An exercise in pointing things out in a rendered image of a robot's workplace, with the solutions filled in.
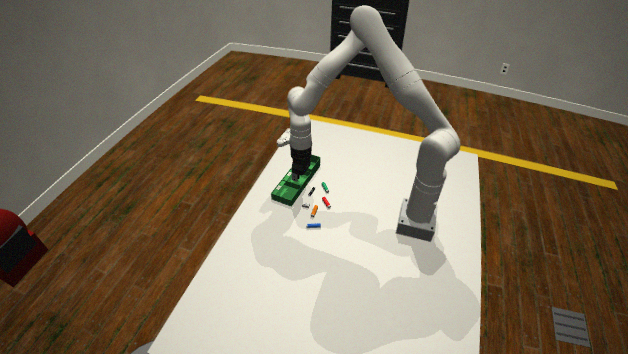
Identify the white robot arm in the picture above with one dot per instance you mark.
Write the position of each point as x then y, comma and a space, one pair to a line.
408, 89

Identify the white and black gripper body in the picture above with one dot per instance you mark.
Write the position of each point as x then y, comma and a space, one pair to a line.
301, 151

